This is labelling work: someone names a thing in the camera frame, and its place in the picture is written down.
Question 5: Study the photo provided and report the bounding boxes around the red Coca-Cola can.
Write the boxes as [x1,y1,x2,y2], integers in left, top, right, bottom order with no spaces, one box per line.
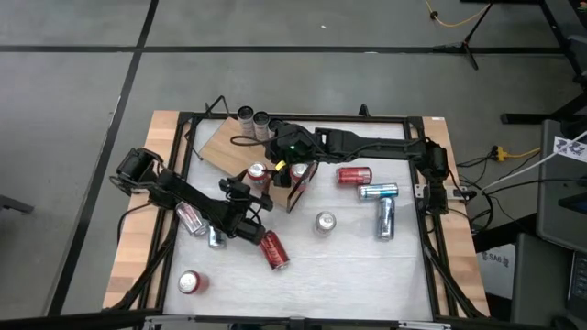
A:
[259,228,292,271]
[336,166,373,186]

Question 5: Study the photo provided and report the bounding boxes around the grey cabinet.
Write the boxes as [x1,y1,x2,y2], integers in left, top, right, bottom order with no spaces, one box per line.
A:
[509,232,587,329]
[536,119,587,253]

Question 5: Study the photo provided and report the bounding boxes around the white paper label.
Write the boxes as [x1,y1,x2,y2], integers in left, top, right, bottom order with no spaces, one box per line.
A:
[553,136,587,164]

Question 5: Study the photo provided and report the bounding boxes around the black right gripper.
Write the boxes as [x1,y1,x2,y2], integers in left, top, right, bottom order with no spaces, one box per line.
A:
[265,122,320,188]

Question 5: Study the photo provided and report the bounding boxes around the white cable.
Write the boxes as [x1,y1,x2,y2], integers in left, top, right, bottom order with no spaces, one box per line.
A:
[481,130,587,193]

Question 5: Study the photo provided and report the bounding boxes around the wooden table side board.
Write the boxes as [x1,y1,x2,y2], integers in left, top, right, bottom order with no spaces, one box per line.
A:
[101,109,184,311]
[421,115,491,317]

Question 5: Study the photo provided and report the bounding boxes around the yellow floor cable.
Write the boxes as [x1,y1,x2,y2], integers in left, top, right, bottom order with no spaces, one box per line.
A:
[424,0,492,28]

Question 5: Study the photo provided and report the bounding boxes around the blue and silver slim can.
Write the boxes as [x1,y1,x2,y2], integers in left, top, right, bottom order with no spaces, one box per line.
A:
[376,196,396,241]
[357,182,400,201]
[207,225,228,251]

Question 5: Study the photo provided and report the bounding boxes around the silver and red soda can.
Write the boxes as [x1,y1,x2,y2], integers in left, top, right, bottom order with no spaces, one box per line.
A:
[175,201,211,238]

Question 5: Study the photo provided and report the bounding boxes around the white cardboard box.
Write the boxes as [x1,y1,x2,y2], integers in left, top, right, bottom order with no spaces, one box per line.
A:
[476,242,517,302]

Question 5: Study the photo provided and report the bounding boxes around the wooden shelf board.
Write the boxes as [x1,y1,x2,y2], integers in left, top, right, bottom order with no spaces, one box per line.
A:
[197,116,322,211]

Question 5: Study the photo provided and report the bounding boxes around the silver Diet Coke can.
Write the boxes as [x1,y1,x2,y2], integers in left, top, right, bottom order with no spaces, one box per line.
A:
[313,210,338,238]

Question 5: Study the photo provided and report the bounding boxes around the black aluminium table frame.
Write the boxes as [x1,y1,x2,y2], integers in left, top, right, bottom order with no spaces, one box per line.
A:
[103,109,490,330]

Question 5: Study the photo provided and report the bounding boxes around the black desk frame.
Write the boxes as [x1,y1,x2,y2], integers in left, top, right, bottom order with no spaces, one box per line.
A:
[460,0,587,126]

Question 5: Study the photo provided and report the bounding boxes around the black tripod stand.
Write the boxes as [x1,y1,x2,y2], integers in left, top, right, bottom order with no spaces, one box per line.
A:
[433,2,494,72]

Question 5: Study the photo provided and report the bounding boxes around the grey chair foot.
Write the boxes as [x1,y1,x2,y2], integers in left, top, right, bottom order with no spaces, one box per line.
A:
[0,194,36,215]

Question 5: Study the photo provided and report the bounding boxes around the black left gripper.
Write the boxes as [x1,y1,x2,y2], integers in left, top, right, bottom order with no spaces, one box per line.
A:
[218,176,275,216]

